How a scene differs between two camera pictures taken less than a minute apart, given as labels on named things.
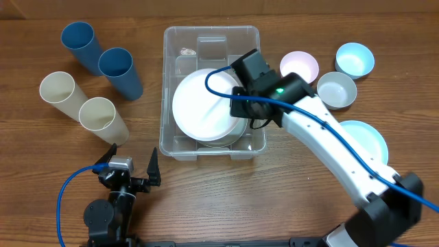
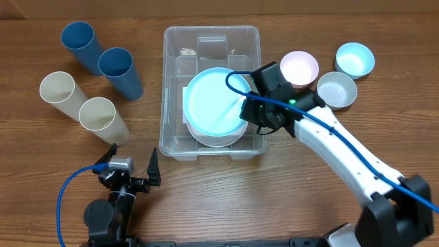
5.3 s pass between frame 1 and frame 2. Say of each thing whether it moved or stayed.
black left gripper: stayed
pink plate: moved
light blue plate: moved
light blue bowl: stayed
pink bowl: stayed
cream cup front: stayed
